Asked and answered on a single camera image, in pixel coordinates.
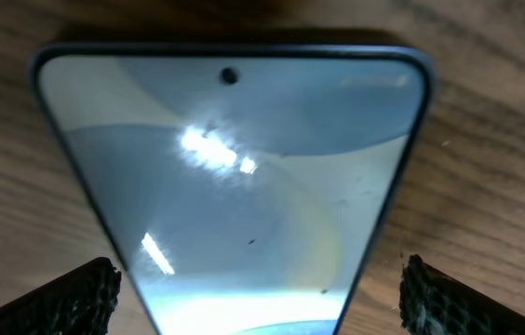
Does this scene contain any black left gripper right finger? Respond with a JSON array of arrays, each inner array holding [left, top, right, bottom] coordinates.
[[399, 255, 525, 335]]

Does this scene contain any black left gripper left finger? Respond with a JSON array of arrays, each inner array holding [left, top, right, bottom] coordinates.
[[0, 257, 122, 335]]

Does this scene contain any blue Samsung Galaxy smartphone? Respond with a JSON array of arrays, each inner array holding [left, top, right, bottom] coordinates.
[[29, 42, 435, 334]]

